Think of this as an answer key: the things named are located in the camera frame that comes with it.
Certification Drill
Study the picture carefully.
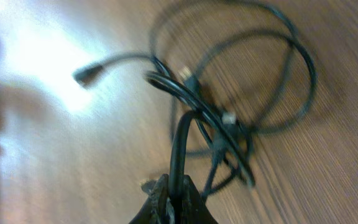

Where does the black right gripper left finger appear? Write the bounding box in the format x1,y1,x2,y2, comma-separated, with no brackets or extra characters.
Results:
129,174,169,224

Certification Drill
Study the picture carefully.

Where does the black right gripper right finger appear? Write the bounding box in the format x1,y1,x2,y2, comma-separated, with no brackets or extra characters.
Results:
180,175,218,224

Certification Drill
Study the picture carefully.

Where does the thin black USB cable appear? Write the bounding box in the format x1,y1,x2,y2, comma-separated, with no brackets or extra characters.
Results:
72,0,318,195

